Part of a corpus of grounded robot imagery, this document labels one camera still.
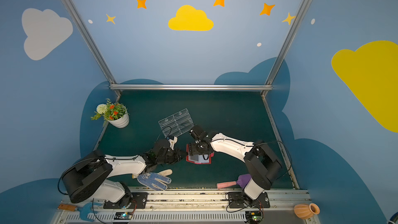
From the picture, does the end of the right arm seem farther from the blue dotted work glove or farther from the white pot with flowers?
the white pot with flowers

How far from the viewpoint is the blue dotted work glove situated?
0.80 metres

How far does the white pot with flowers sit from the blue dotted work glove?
346mm

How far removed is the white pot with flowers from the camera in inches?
35.9

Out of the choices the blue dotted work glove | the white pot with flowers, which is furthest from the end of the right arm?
the white pot with flowers
